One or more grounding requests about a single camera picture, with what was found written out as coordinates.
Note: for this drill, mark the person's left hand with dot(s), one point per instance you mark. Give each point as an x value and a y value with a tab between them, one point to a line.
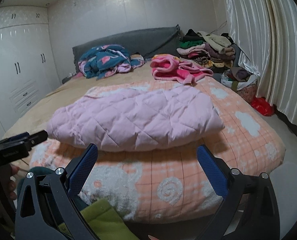
8	184

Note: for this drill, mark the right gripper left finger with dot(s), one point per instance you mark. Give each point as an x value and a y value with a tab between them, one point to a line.
46	209

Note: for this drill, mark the white wardrobe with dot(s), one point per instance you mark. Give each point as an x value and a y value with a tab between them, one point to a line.
27	68

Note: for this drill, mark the hot pink fleece blanket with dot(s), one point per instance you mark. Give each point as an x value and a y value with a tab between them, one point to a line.
166	67

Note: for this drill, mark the green fleece trousers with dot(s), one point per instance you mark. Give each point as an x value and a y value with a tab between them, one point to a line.
105	221

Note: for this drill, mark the bag of dark clothes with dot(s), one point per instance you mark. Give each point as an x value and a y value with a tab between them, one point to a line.
238	78

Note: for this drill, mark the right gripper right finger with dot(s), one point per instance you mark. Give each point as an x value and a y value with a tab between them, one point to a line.
260	218

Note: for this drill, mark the tan bed sheet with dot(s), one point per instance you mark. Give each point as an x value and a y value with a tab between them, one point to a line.
38	116

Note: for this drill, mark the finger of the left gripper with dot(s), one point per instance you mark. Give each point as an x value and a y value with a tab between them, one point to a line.
19	137
13	151

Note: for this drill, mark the blue flamingo print garment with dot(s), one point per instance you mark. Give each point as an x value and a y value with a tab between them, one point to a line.
107	60

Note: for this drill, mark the grey bed headboard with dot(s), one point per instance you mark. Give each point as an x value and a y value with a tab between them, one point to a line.
147	42

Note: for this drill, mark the cream satin curtain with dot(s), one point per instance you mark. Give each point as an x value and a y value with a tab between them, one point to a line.
266	32

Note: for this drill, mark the pile of folded clothes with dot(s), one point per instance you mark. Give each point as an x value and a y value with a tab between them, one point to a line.
208	49

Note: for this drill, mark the red plastic bag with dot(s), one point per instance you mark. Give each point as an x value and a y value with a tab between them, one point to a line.
261	106

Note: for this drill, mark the orange white checkered blanket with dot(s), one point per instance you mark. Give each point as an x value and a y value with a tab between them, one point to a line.
169	186

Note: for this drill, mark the pink quilted jacket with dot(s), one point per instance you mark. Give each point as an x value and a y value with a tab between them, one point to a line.
134	120

